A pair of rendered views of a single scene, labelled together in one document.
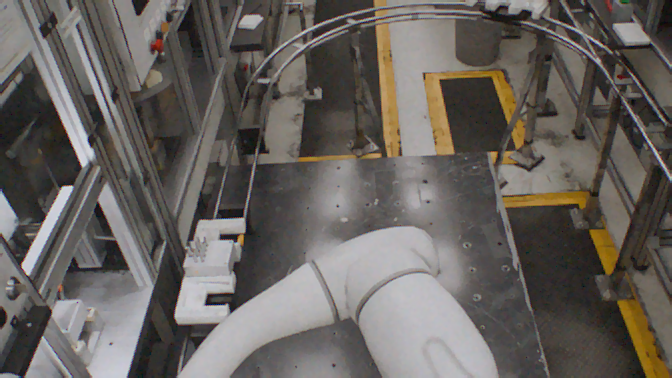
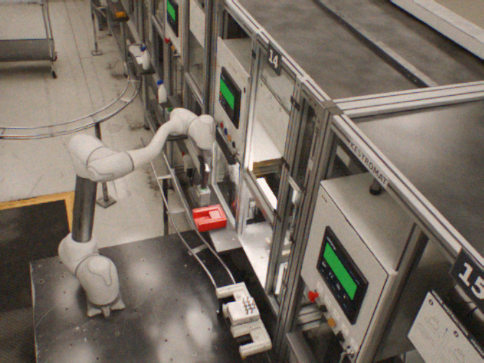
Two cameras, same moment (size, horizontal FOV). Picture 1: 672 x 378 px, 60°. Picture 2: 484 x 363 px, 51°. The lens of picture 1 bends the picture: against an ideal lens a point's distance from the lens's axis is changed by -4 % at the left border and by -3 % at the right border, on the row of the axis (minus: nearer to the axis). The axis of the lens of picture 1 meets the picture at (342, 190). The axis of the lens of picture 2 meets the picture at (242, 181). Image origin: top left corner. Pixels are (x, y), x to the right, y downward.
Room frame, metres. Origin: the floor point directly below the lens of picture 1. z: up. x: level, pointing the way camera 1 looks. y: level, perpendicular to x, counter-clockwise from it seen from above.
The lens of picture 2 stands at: (2.42, -0.35, 2.82)
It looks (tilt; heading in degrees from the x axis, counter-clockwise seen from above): 39 degrees down; 152
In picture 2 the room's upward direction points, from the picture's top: 5 degrees clockwise
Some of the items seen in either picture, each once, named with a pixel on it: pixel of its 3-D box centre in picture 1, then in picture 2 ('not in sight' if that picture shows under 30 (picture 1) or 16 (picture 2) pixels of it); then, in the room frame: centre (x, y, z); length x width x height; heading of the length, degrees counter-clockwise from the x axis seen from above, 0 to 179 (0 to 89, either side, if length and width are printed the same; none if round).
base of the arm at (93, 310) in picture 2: not in sight; (104, 299); (0.71, -0.15, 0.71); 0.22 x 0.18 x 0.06; 175
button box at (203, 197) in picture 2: not in sight; (204, 196); (0.42, 0.49, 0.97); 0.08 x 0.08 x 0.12; 85
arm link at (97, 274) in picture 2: not in sight; (99, 276); (0.68, -0.16, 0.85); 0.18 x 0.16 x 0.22; 20
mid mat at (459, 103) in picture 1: (474, 112); not in sight; (3.00, -0.85, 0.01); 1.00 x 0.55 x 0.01; 175
